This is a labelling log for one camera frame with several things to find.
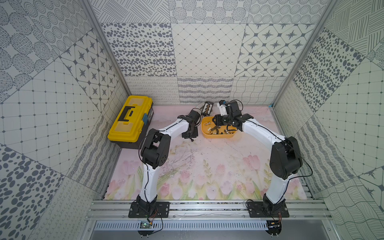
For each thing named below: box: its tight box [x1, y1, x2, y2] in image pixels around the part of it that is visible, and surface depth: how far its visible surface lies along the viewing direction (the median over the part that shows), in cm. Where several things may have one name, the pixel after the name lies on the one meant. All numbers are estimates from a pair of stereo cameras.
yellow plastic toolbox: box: [107, 95, 154, 150], surface depth 92 cm
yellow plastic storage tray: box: [201, 116, 237, 139], surface depth 106 cm
